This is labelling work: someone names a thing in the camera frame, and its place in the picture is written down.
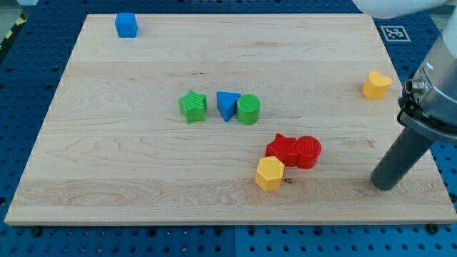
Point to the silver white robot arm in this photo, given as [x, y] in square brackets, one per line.
[429, 98]

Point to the yellow hexagon block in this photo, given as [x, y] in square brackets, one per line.
[269, 173]

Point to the wooden board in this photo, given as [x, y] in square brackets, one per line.
[115, 150]

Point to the blue triangle block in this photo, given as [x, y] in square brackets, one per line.
[227, 104]

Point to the green cylinder block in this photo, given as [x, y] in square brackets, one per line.
[248, 107]

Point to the green star block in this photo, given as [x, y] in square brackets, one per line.
[193, 106]

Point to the red star block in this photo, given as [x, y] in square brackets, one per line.
[283, 148]

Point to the red cylinder block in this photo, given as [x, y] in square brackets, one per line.
[308, 149]

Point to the blue cube block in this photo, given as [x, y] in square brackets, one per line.
[126, 25]

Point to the yellow heart block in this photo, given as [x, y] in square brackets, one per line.
[376, 85]

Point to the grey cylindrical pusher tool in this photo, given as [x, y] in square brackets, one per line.
[405, 151]

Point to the white fiducial marker tag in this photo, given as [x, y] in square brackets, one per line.
[395, 33]

